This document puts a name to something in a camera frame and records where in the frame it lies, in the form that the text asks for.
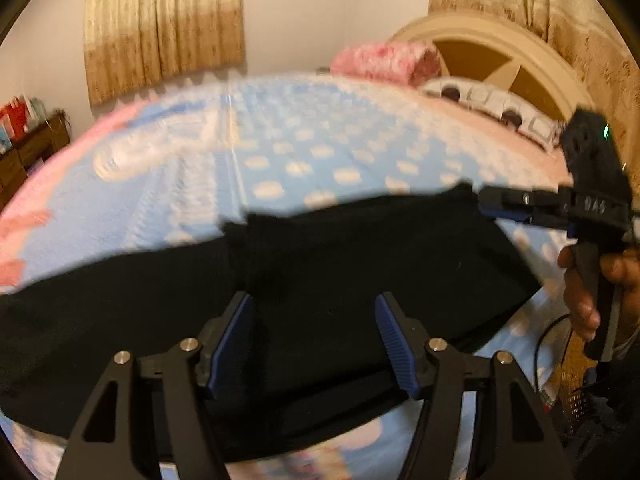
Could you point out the pink folded blanket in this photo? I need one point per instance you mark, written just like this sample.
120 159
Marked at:
385 60

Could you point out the peach bed sheet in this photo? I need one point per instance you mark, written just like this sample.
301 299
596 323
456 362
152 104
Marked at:
510 160

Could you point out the red gift bag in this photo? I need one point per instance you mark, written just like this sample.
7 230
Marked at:
14 120

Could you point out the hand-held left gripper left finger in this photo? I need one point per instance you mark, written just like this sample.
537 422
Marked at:
227 345

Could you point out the black pants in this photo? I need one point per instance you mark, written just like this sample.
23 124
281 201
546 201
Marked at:
325 260

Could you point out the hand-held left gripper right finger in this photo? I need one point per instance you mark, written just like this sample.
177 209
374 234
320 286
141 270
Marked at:
395 345

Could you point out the beige floral bedside curtain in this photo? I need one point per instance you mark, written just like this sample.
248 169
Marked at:
525 0

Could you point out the blue polka dot quilt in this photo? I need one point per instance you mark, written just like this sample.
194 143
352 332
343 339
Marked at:
300 150

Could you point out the beige patterned window curtain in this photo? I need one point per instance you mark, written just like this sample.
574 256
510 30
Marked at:
165 35

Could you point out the person's right hand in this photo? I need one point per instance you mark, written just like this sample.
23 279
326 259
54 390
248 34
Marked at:
580 300

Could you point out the white pillow with dark circles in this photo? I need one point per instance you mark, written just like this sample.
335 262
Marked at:
480 92

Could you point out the cream and brown headboard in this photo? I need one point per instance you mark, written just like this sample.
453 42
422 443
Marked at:
480 35

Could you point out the brown wooden desk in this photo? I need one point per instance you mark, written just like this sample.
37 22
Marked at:
30 150

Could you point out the pale paper bags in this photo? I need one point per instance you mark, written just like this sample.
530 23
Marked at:
36 110

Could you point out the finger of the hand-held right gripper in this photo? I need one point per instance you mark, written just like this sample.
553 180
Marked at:
520 199
545 218

